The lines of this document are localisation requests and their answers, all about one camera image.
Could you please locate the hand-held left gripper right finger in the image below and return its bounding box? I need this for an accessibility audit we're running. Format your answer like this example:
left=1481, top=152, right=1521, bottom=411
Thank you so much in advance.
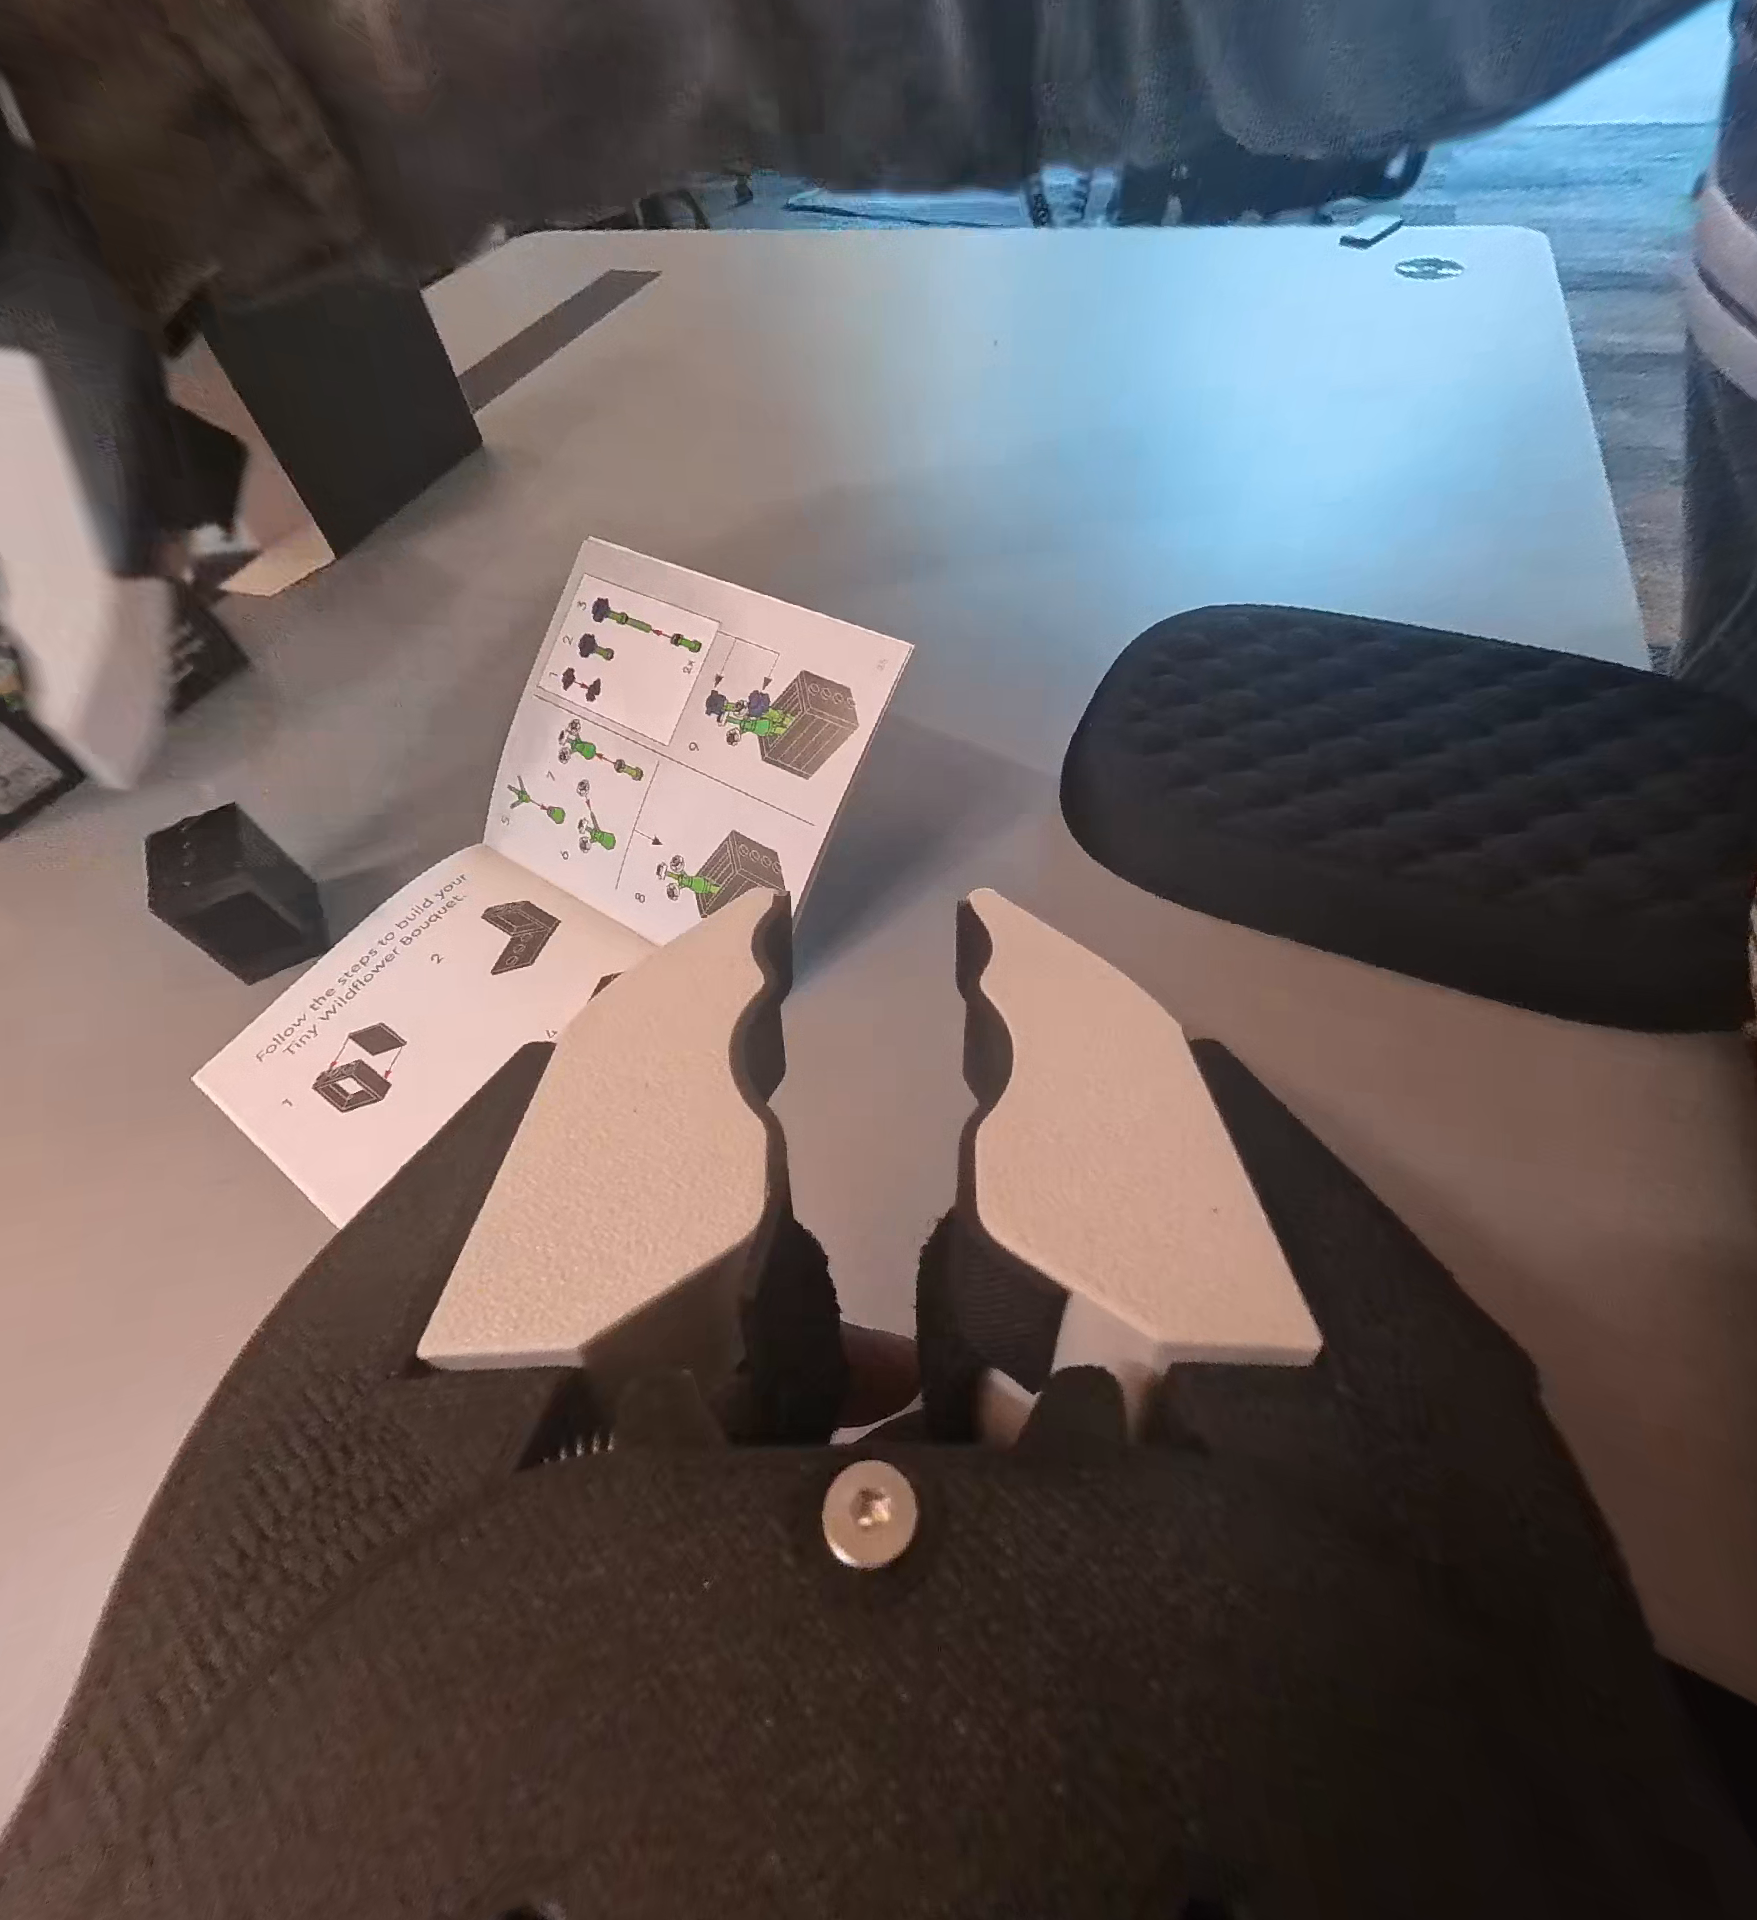
left=951, top=883, right=1327, bottom=1382

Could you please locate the person's left hand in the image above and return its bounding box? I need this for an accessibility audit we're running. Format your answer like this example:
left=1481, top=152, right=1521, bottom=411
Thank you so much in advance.
left=841, top=1321, right=923, bottom=1428

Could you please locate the small black lego box build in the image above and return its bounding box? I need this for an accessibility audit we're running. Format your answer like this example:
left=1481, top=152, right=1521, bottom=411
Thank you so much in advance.
left=146, top=802, right=327, bottom=984

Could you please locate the lego instruction booklet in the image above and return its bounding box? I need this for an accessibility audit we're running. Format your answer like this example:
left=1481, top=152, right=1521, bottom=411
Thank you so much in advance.
left=191, top=535, right=915, bottom=1224

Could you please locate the black office chair base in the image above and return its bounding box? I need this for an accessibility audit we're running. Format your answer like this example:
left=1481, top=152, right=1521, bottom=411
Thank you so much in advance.
left=1021, top=145, right=1426, bottom=229

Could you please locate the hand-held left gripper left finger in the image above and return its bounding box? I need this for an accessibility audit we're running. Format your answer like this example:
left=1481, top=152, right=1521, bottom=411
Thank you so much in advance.
left=411, top=887, right=803, bottom=1379

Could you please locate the dark grey power cube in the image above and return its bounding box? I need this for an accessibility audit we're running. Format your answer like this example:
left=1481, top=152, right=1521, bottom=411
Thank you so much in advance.
left=200, top=276, right=484, bottom=559

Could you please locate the dark grey table cable strip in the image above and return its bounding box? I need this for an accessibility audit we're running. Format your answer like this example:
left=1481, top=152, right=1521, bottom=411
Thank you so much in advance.
left=457, top=270, right=661, bottom=413

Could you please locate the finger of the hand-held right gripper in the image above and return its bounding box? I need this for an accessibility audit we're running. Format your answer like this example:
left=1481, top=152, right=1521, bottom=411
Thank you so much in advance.
left=0, top=342, right=178, bottom=790

